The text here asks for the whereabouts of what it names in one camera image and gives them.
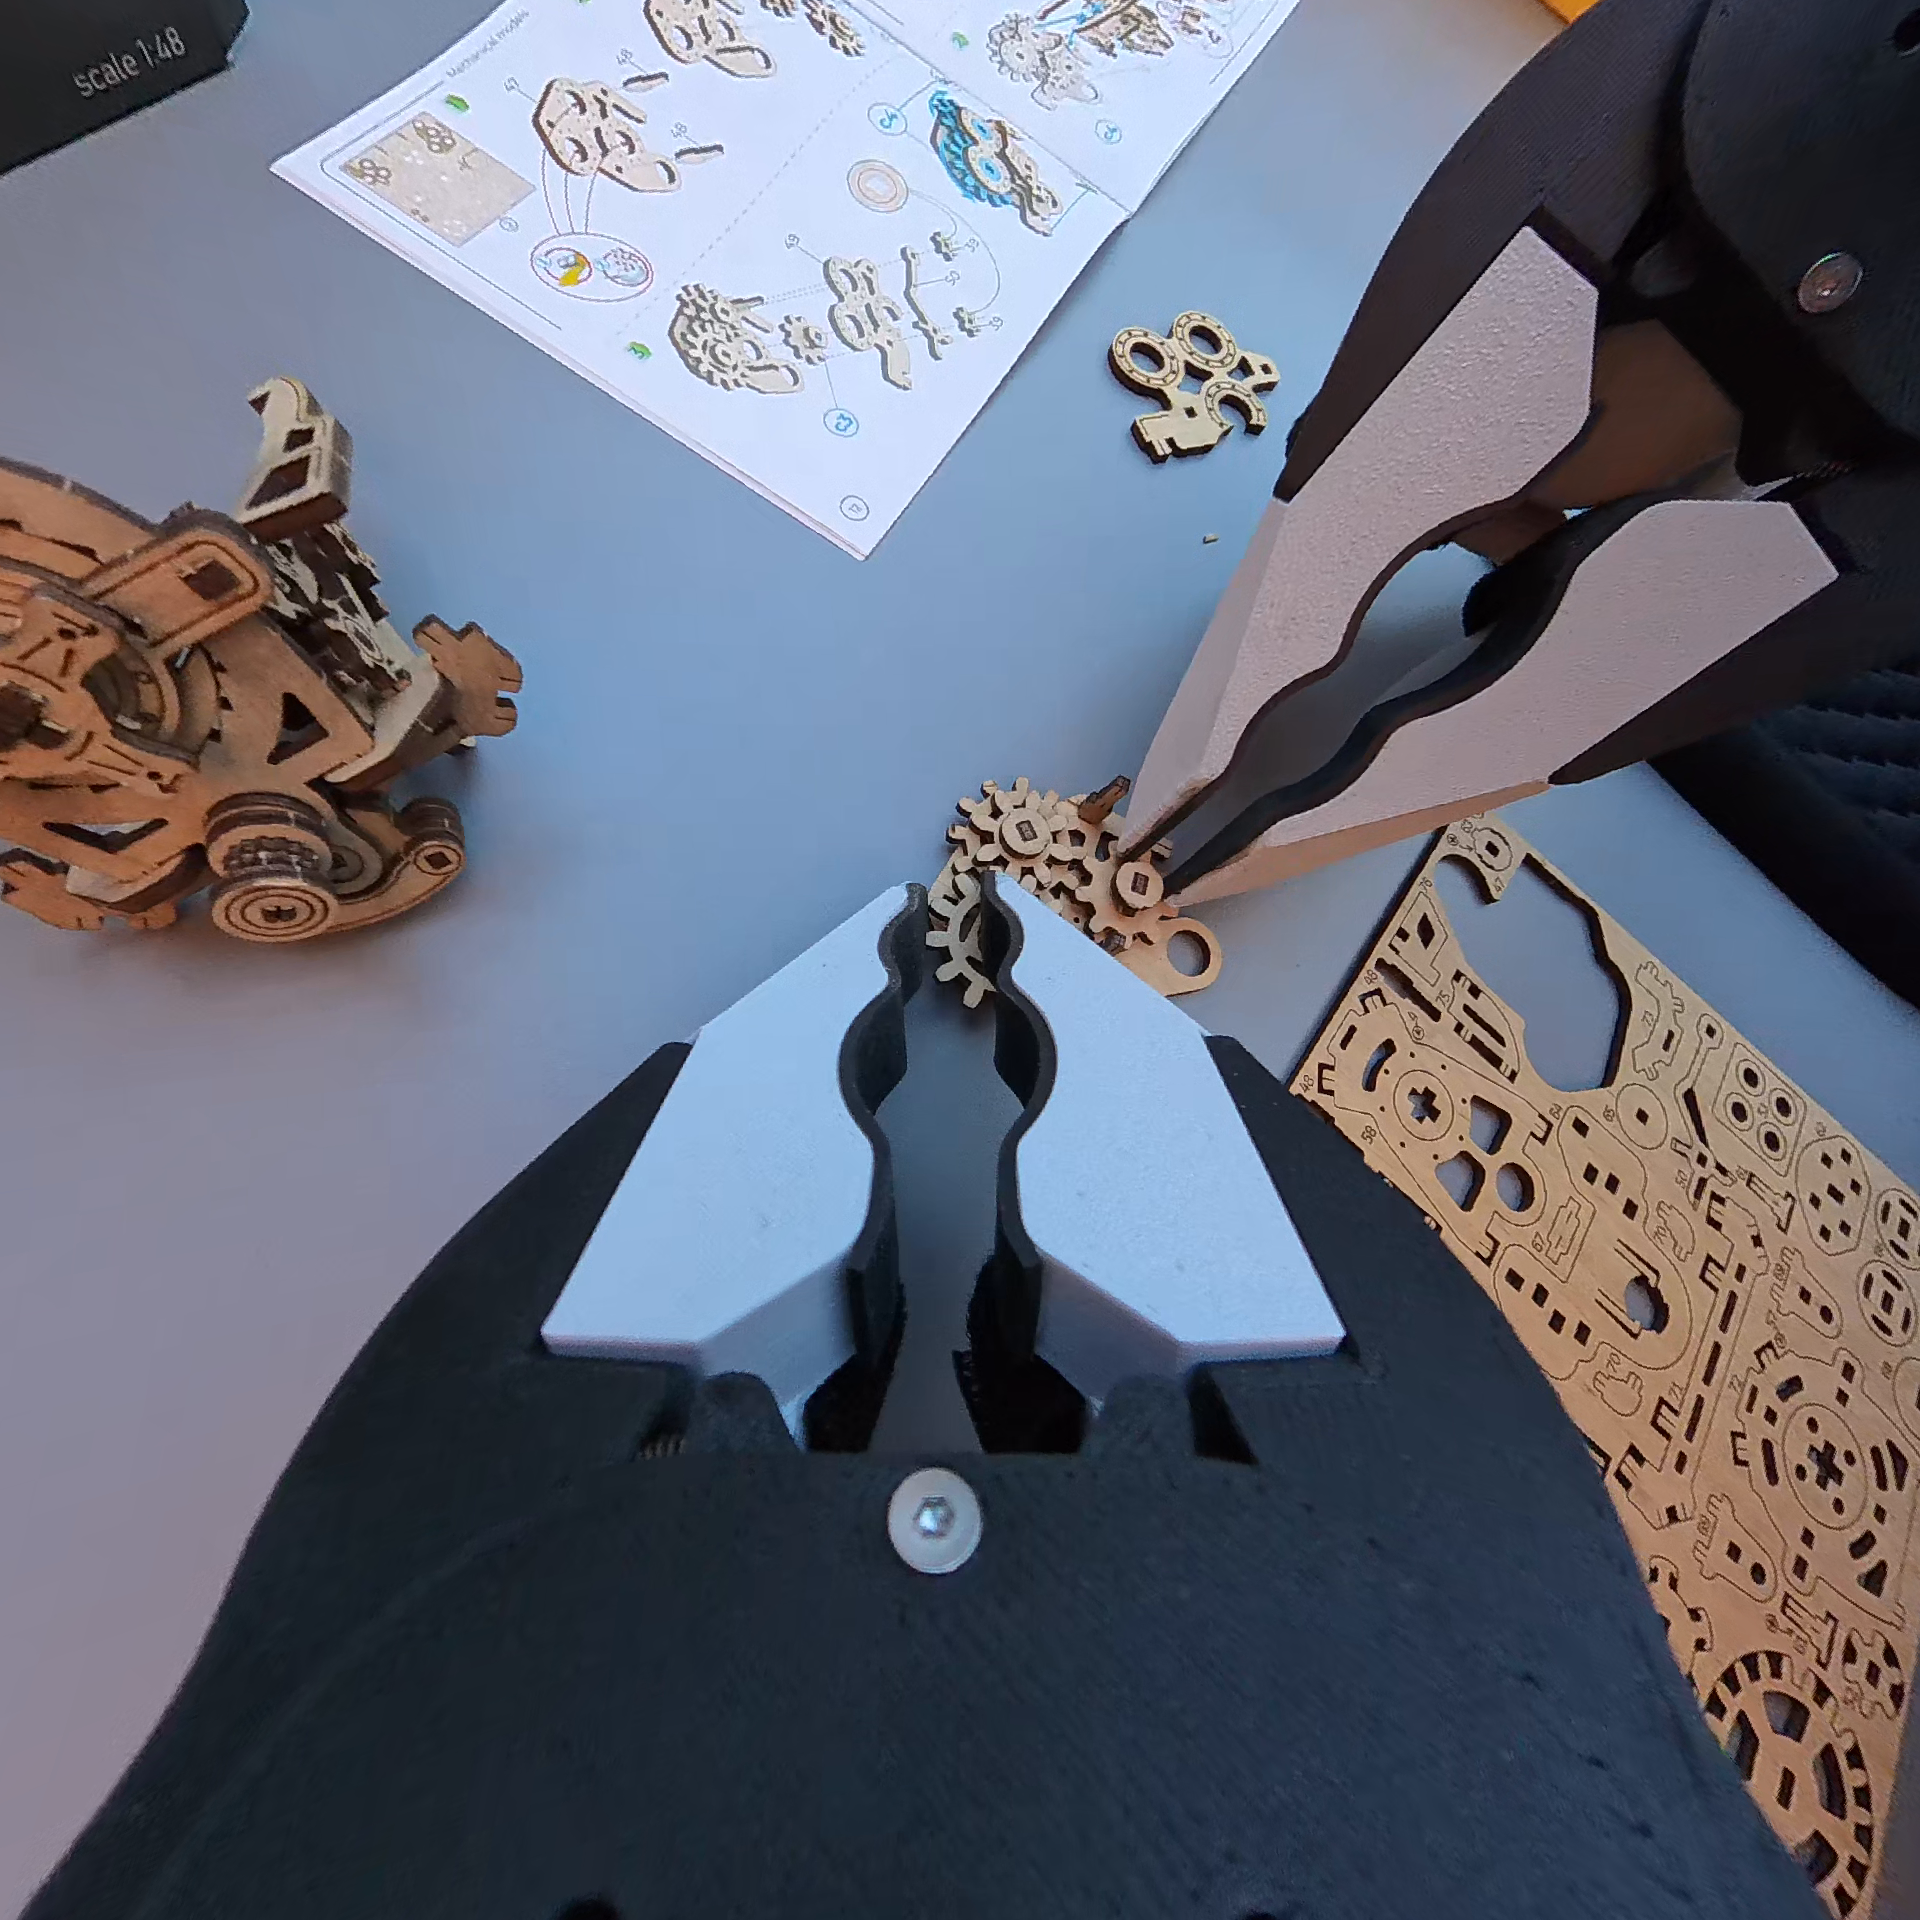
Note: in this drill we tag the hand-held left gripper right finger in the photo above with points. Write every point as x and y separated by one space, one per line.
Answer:
1170 1198

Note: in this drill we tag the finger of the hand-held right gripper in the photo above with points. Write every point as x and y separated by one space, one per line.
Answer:
1650 631
1396 450

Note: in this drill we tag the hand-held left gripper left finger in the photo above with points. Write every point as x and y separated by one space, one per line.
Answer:
704 1198

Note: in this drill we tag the wooden gear base plate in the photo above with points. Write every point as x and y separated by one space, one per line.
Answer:
1151 944

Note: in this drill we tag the small wooden gear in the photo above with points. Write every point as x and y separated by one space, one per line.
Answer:
1118 885

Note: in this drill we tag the grey desk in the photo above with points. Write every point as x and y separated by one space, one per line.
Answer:
677 703

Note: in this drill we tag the wooden plate with round holes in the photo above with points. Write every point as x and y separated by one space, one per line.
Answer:
1175 425

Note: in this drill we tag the laser-cut wooden parts sheet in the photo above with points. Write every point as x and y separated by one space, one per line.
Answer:
1615 1183

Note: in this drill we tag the assembly instruction booklet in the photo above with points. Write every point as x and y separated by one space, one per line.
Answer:
782 208

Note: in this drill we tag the wooden model vehicle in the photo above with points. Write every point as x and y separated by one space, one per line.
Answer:
182 718

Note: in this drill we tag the black cardboard box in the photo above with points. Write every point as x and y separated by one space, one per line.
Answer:
91 58

